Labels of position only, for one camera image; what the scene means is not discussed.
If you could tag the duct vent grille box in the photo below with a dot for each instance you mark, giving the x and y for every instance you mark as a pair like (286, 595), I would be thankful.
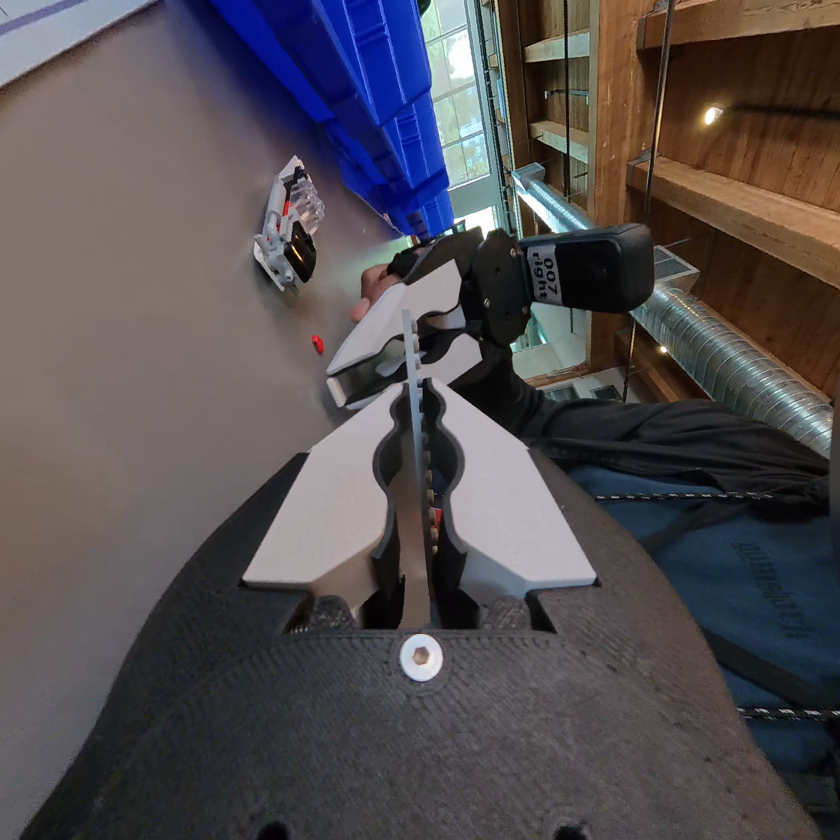
(669, 262)

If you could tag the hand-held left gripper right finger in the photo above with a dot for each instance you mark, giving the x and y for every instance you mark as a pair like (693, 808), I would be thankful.
(512, 518)

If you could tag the black white brick vehicle model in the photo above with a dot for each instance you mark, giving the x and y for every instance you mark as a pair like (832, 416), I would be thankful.
(298, 253)

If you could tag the ceiling spot light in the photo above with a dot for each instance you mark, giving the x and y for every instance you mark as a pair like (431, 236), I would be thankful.
(712, 115)

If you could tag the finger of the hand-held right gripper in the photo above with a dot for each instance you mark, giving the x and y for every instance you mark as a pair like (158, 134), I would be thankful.
(380, 321)
(453, 361)

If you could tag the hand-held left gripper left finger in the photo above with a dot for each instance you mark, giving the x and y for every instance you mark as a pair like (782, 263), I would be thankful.
(328, 512)

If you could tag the person's right hand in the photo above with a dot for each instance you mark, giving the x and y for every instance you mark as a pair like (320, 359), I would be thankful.
(374, 282)

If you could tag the grey desk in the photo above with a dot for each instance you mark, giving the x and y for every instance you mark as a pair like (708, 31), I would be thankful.
(131, 394)

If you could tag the brick instruction booklet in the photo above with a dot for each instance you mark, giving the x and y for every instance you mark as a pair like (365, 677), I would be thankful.
(52, 26)

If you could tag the wooden ceiling beam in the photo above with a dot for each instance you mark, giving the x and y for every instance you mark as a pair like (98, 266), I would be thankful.
(754, 210)

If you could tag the long grey studded plate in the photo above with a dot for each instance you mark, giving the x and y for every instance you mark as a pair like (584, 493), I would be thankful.
(413, 367)

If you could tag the silver ventilation duct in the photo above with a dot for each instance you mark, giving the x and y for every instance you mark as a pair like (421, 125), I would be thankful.
(735, 367)

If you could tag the person's right forearm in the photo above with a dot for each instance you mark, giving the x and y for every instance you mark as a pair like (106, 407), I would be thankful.
(656, 433)

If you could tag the person's blue jacket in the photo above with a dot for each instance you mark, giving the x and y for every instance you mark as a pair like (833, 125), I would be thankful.
(722, 577)

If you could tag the large window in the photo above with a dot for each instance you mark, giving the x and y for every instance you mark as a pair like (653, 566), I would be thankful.
(459, 65)

